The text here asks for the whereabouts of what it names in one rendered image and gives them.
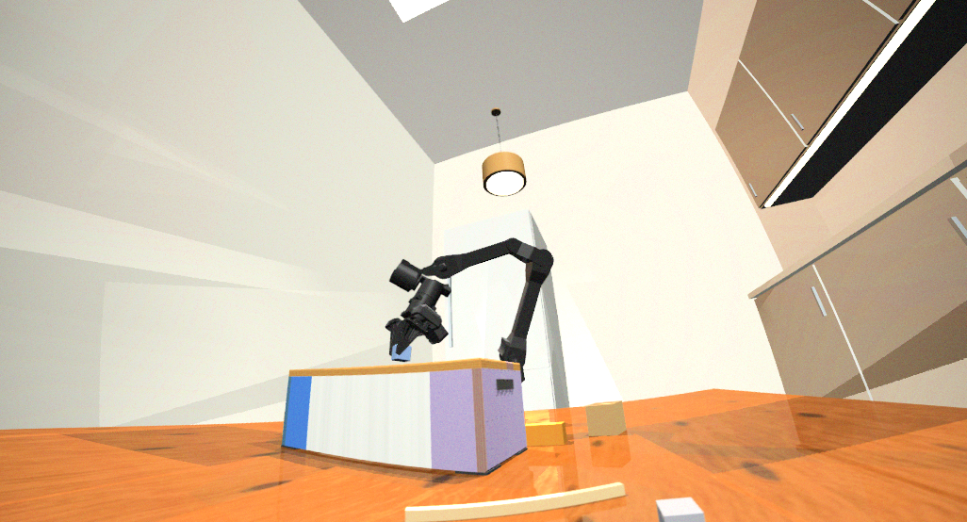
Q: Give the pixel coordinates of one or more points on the beige curved flat strip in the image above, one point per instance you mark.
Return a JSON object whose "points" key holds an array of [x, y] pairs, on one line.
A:
{"points": [[513, 506]]}

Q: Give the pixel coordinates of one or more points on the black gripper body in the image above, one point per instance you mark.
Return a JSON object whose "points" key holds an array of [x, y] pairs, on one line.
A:
{"points": [[421, 310]]}

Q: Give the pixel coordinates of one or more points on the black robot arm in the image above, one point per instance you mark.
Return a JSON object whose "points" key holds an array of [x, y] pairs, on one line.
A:
{"points": [[513, 348]]}

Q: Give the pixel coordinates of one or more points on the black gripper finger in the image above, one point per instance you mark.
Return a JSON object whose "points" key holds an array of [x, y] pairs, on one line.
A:
{"points": [[395, 331], [410, 330]]}

